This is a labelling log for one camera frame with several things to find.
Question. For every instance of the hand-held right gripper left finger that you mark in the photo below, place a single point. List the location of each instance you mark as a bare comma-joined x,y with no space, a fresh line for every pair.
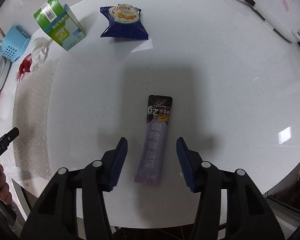
120,160

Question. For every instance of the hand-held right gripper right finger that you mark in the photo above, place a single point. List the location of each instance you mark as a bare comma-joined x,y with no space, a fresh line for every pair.
183,162

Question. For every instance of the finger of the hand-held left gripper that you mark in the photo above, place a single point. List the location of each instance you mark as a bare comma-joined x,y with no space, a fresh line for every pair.
10,135

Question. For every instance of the purple snack stick packet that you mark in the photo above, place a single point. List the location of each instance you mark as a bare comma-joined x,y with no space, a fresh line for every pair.
153,142

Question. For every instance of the white tissue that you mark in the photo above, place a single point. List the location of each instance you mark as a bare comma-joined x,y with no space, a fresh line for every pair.
40,52

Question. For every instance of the green and white box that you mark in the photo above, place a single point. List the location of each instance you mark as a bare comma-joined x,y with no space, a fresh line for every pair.
62,30

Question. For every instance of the dark blue snack packet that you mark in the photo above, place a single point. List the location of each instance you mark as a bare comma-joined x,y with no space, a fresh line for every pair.
122,27

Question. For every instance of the person's left hand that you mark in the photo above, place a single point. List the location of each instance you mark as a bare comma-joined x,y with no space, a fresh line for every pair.
1,180

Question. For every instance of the clear bubble wrap sheet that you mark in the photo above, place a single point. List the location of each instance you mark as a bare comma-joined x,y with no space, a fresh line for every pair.
32,120

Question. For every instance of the stack of white plates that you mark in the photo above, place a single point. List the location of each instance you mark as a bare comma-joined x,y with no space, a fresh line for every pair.
1,72

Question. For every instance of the red plastic wrapper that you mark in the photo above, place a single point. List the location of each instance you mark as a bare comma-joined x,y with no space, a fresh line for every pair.
25,66

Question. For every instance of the light blue utensil holder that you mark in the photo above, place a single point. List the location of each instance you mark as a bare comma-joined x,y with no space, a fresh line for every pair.
12,45

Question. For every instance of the white floral rice cooker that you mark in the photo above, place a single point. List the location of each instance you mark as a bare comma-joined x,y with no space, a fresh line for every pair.
277,5

